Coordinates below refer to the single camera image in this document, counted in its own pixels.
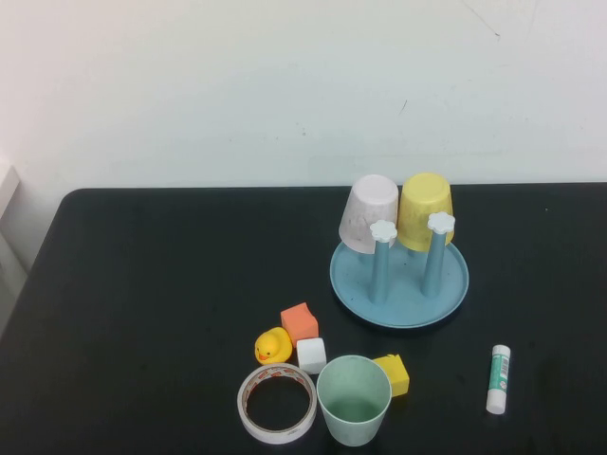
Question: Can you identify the blue cup stand with pegs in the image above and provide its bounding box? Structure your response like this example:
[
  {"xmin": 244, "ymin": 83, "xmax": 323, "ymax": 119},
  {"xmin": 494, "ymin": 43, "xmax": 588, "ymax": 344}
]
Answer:
[{"xmin": 329, "ymin": 211, "xmax": 470, "ymax": 331}]

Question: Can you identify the white foam cube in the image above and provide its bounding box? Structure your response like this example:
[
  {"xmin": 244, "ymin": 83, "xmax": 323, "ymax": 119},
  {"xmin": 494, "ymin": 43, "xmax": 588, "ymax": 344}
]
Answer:
[{"xmin": 296, "ymin": 337, "xmax": 328, "ymax": 375}]

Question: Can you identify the white green glue stick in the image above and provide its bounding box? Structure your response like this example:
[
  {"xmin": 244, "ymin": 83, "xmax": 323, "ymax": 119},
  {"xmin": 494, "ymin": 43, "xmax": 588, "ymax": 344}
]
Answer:
[{"xmin": 485, "ymin": 344, "xmax": 513, "ymax": 416}]

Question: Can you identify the yellow plastic cup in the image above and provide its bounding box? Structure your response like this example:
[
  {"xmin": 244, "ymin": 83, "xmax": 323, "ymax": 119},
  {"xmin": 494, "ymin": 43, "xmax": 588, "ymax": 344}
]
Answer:
[{"xmin": 395, "ymin": 172, "xmax": 457, "ymax": 253}]

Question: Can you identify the green plastic cup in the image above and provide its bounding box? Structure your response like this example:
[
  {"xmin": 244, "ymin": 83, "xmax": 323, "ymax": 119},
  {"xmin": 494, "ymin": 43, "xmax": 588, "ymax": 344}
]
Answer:
[{"xmin": 316, "ymin": 355, "xmax": 393, "ymax": 447}]

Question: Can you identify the yellow foam cube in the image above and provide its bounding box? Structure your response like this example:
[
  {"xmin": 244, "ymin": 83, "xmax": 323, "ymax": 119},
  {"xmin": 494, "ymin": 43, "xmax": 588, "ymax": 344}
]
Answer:
[{"xmin": 372, "ymin": 353, "xmax": 411, "ymax": 399}]

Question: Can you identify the yellow rubber duck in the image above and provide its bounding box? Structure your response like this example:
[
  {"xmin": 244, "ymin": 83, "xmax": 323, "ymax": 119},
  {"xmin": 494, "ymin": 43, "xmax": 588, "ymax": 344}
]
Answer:
[{"xmin": 254, "ymin": 326, "xmax": 294, "ymax": 366}]

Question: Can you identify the white tape roll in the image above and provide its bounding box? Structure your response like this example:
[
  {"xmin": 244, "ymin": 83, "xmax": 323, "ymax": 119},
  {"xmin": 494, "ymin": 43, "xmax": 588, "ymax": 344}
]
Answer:
[{"xmin": 235, "ymin": 362, "xmax": 318, "ymax": 446}]

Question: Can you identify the orange foam cube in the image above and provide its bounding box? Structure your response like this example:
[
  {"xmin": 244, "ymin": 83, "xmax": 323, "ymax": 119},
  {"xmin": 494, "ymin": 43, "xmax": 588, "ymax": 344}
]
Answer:
[{"xmin": 280, "ymin": 302, "xmax": 319, "ymax": 348}]

